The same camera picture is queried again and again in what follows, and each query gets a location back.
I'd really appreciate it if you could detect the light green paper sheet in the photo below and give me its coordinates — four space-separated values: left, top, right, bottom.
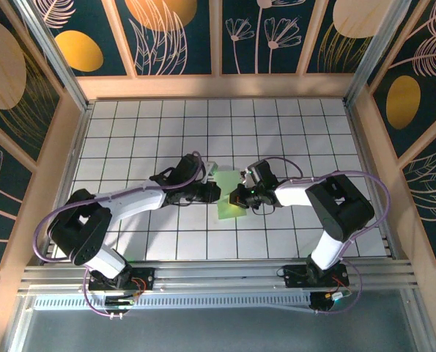
213 170 250 221

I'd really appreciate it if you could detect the black electronics board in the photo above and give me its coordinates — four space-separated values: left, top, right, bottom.
103 295 136 308

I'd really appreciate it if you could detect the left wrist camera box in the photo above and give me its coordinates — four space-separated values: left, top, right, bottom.
202 160 218 184

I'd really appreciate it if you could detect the long aluminium mounting rail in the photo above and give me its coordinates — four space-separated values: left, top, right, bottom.
18 259 419 295

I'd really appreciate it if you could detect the aluminium side rail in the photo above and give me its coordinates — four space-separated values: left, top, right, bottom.
344 98 402 261
26 102 95 267

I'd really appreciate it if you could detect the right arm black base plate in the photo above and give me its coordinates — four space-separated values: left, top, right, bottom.
283 264 350 290

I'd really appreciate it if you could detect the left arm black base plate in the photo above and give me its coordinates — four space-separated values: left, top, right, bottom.
88 266 155 293

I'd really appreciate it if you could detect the white slotted cable duct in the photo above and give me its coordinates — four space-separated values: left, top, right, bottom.
32 294 314 312

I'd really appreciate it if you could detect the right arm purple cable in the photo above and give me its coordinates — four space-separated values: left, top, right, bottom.
254 156 392 317

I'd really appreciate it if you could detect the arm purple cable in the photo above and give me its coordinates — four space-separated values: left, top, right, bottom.
254 156 392 317
33 150 207 319

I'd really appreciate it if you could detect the round black electronics mount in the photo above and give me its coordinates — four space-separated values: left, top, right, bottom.
308 291 353 315

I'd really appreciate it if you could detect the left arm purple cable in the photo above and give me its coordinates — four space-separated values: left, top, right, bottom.
33 150 207 319

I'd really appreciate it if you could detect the aluminium frame post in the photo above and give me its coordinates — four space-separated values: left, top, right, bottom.
343 0 422 107
13 0 94 111

